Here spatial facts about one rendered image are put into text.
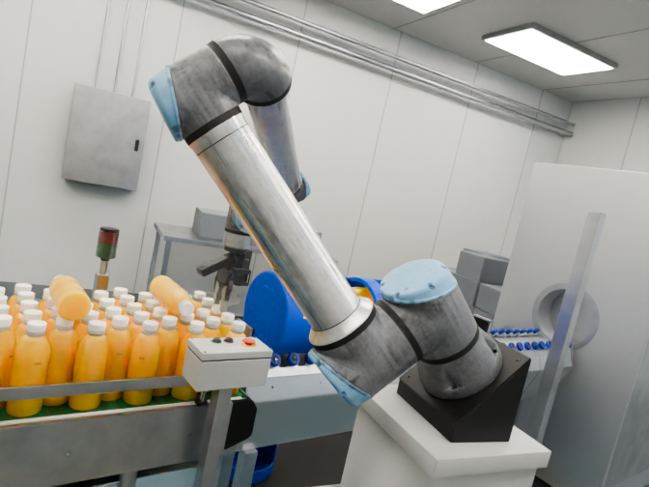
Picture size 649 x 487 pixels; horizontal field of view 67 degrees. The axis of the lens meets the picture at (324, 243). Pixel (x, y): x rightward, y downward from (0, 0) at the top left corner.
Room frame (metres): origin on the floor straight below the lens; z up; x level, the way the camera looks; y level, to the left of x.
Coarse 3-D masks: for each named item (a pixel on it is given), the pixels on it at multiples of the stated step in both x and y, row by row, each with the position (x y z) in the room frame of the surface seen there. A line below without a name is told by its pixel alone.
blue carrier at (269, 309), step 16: (272, 272) 1.62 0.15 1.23; (256, 288) 1.68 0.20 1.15; (272, 288) 1.61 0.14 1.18; (368, 288) 1.83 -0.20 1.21; (256, 304) 1.67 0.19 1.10; (272, 304) 1.59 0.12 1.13; (288, 304) 1.53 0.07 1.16; (256, 320) 1.65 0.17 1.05; (272, 320) 1.57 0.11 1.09; (288, 320) 1.52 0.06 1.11; (304, 320) 1.56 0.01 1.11; (256, 336) 1.63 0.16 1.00; (272, 336) 1.56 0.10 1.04; (288, 336) 1.53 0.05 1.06; (304, 336) 1.57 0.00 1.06; (288, 352) 1.59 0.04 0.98; (304, 352) 1.65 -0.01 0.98
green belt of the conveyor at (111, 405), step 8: (200, 392) 1.34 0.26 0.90; (208, 392) 1.35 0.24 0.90; (240, 392) 1.40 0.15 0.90; (120, 400) 1.20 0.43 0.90; (152, 400) 1.24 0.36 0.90; (160, 400) 1.25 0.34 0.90; (168, 400) 1.26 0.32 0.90; (176, 400) 1.27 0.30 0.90; (184, 400) 1.28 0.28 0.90; (192, 400) 1.29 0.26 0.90; (48, 408) 1.10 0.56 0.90; (56, 408) 1.10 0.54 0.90; (64, 408) 1.11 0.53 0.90; (96, 408) 1.14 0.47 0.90; (104, 408) 1.15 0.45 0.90; (112, 408) 1.16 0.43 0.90; (120, 408) 1.17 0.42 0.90; (0, 416) 1.02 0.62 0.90; (8, 416) 1.03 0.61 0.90; (32, 416) 1.05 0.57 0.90; (40, 416) 1.06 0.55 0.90
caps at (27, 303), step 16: (0, 288) 1.24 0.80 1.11; (16, 288) 1.28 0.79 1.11; (48, 288) 1.32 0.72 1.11; (0, 304) 1.12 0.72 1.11; (32, 304) 1.17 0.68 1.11; (48, 304) 1.24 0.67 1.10; (112, 304) 1.33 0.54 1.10; (128, 304) 1.33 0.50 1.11; (0, 320) 1.04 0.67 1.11; (32, 320) 1.07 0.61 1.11; (64, 320) 1.12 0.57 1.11; (96, 320) 1.16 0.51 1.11; (128, 320) 1.22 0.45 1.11; (144, 320) 1.27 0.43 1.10
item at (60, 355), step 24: (48, 312) 1.23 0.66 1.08; (0, 336) 1.04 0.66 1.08; (24, 336) 1.05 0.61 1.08; (48, 336) 1.11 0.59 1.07; (72, 336) 1.13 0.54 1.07; (96, 336) 1.13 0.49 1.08; (120, 336) 1.19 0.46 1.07; (144, 336) 1.20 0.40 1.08; (0, 360) 1.03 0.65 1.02; (24, 360) 1.03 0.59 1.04; (48, 360) 1.08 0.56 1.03; (72, 360) 1.13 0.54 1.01; (96, 360) 1.12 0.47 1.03; (120, 360) 1.19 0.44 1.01; (144, 360) 1.19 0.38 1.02; (0, 384) 1.04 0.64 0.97; (24, 384) 1.03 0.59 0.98; (48, 384) 1.10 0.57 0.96; (0, 408) 1.04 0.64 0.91; (24, 408) 1.04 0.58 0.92; (72, 408) 1.11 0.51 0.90
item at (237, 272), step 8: (224, 248) 1.50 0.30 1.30; (232, 248) 1.48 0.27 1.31; (240, 256) 1.52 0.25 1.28; (248, 256) 1.53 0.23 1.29; (232, 264) 1.50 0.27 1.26; (240, 264) 1.52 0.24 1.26; (248, 264) 1.53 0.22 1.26; (224, 272) 1.48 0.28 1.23; (232, 272) 1.48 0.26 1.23; (240, 272) 1.50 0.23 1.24; (248, 272) 1.51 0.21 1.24; (224, 280) 1.48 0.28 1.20; (232, 280) 1.48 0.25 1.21; (240, 280) 1.51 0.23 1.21; (248, 280) 1.52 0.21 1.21
